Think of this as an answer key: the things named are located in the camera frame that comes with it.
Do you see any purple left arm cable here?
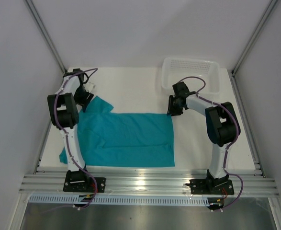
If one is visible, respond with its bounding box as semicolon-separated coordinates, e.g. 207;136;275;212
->
53;68;99;213

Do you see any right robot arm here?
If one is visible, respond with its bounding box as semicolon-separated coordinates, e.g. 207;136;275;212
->
167;81;241;194

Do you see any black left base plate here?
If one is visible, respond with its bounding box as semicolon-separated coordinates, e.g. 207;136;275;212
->
63;170;106;193

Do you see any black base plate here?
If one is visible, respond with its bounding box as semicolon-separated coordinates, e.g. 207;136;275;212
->
185;179;234;195
63;170;106;193

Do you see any white slotted cable duct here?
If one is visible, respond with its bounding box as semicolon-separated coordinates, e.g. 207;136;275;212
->
28;194;209;207

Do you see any aluminium rail beam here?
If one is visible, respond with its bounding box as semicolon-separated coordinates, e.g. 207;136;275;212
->
19;167;280;197

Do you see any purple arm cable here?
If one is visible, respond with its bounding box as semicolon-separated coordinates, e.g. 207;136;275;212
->
178;76;244;213
53;68;99;213

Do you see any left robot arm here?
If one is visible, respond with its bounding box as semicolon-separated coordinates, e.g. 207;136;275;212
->
47;68;98;192

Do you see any aluminium frame post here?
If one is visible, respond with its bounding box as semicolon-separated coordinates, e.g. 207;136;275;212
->
23;0;67;73
231;0;280;76

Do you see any teal t shirt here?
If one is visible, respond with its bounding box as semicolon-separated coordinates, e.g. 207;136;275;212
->
58;95;176;168

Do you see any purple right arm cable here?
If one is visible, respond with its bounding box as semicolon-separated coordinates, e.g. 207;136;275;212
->
178;76;244;213

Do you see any white perforated plastic basket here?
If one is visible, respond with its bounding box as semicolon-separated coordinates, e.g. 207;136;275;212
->
161;57;221;98

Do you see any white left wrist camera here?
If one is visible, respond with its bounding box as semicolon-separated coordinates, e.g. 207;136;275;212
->
84;82;96;93

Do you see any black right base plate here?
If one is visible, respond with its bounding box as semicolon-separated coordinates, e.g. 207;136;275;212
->
185;179;234;195

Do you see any left aluminium frame post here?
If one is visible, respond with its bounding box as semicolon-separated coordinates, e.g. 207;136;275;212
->
23;0;67;73

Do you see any right aluminium frame post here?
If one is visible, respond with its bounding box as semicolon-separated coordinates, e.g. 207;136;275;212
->
231;0;280;76

